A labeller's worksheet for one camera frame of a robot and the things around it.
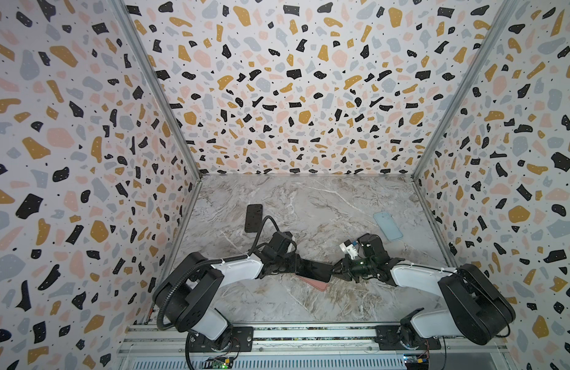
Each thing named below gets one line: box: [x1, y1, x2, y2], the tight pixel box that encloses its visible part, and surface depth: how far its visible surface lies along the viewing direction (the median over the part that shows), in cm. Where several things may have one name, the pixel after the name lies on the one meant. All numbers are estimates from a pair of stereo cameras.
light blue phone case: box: [372, 211, 403, 242], surface depth 106 cm
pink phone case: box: [298, 276, 329, 292], surface depth 87 cm
